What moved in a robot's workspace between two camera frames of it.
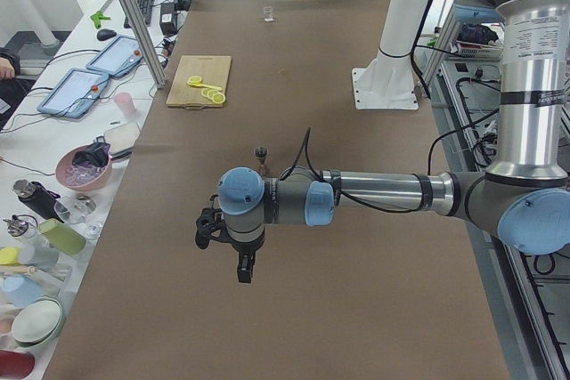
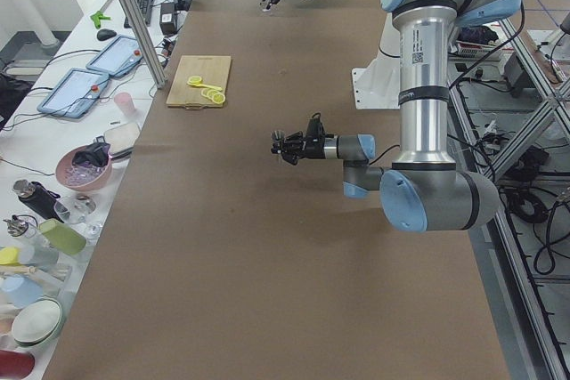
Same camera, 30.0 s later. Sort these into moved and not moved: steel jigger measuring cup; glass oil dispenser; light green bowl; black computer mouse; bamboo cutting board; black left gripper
Moved: steel jigger measuring cup; black left gripper
Not moved: bamboo cutting board; glass oil dispenser; black computer mouse; light green bowl
